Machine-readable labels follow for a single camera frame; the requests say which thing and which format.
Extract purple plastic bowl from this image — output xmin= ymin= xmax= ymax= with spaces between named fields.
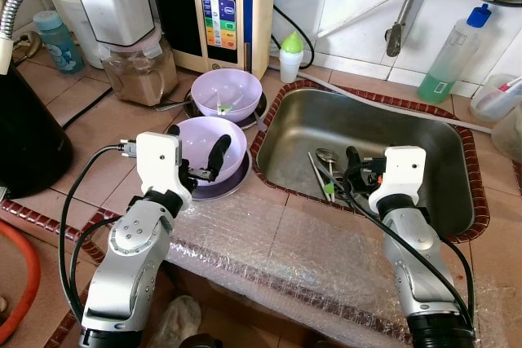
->
xmin=174 ymin=116 xmax=249 ymax=187
xmin=190 ymin=68 xmax=263 ymax=125

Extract brown tiled kitchen counter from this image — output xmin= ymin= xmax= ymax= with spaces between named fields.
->
xmin=0 ymin=38 xmax=522 ymax=348

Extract metal spoon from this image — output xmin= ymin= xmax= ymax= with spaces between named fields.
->
xmin=314 ymin=148 xmax=342 ymax=182

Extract stainless steel sink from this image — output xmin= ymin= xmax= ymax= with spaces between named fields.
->
xmin=255 ymin=87 xmax=476 ymax=239

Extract purple plate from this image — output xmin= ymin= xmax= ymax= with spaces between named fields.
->
xmin=189 ymin=151 xmax=253 ymax=202

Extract small green white utensil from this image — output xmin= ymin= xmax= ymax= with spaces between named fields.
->
xmin=215 ymin=97 xmax=247 ymax=117

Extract glass jar brown contents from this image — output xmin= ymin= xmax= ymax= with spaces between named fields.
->
xmin=102 ymin=26 xmax=179 ymax=108

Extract clear bubble wrap sheet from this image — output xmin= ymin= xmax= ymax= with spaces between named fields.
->
xmin=163 ymin=193 xmax=498 ymax=348

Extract small white bottle green cap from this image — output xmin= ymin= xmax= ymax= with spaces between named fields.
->
xmin=279 ymin=32 xmax=306 ymax=84

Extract hanging metal tool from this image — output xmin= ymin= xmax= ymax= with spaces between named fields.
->
xmin=385 ymin=0 xmax=435 ymax=58

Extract cream water ioniser button panel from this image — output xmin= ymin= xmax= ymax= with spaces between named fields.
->
xmin=188 ymin=0 xmax=278 ymax=78

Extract green soap bottle blue cap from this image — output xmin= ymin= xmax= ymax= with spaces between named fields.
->
xmin=418 ymin=3 xmax=493 ymax=105

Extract teal plastic bottle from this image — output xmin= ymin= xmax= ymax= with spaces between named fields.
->
xmin=33 ymin=10 xmax=85 ymax=74

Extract whitish crumpled cloth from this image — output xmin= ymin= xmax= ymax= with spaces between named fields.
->
xmin=149 ymin=295 xmax=202 ymax=348

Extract black round appliance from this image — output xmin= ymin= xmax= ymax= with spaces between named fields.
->
xmin=0 ymin=61 xmax=74 ymax=200

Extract clear plastic cup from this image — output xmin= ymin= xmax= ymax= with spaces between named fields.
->
xmin=471 ymin=73 xmax=522 ymax=125

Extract large glass jar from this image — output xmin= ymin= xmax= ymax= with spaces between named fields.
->
xmin=492 ymin=104 xmax=522 ymax=163

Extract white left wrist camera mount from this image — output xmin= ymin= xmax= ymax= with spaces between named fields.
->
xmin=135 ymin=131 xmax=183 ymax=196

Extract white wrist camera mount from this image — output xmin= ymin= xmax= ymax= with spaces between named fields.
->
xmin=369 ymin=146 xmax=427 ymax=214
xmin=135 ymin=131 xmax=183 ymax=196

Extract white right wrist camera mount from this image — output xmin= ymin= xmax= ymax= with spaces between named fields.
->
xmin=369 ymin=146 xmax=427 ymax=214

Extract green handled utensil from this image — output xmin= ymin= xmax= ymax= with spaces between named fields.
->
xmin=307 ymin=152 xmax=338 ymax=202

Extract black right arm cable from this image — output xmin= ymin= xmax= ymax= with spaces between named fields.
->
xmin=334 ymin=177 xmax=476 ymax=328

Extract black wall cable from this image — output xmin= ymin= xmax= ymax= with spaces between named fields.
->
xmin=272 ymin=4 xmax=316 ymax=69

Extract long black left arm cable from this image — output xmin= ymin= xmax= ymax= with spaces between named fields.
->
xmin=57 ymin=140 xmax=138 ymax=323

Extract short black left arm cable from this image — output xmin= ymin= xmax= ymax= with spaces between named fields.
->
xmin=69 ymin=215 xmax=123 ymax=306

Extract orange hose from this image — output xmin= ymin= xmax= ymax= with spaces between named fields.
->
xmin=0 ymin=218 xmax=42 ymax=346

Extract grey flexible hose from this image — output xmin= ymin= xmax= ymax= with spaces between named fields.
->
xmin=0 ymin=0 xmax=92 ymax=78

